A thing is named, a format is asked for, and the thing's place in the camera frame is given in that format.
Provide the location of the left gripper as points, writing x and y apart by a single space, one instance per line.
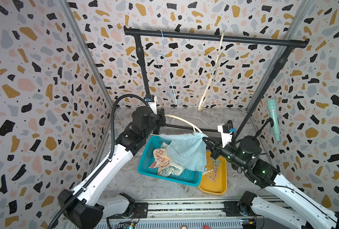
162 117

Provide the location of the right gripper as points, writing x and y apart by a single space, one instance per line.
216 146

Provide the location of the green clothespin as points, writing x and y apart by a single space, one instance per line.
216 164

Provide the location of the blue wire hanger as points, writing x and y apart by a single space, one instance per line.
170 87

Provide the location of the light teal towel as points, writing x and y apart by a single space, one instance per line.
187 150

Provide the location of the cream plastic hanger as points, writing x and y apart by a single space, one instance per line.
195 128

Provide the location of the beige pink clothespin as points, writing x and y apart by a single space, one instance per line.
211 177

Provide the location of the cream RABBIT lettered towel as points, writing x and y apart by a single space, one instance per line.
161 159

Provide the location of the cream towel blue cartoon print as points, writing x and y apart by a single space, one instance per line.
171 170

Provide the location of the beige plastic hanger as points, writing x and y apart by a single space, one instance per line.
213 75

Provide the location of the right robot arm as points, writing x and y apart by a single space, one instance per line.
304 212

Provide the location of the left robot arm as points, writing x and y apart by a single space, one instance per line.
82 205

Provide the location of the teal plastic basket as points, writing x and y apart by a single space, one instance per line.
187 177

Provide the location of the yellow plastic tray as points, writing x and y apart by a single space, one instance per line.
219 187

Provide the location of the mint green microphone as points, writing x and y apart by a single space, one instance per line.
272 109

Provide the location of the black clothes rack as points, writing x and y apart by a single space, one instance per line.
289 45

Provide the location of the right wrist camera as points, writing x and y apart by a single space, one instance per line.
227 132

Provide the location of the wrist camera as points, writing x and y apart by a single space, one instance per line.
152 102
227 132

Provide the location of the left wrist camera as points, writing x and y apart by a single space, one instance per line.
152 102

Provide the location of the aluminium rail base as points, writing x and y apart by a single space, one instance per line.
187 214

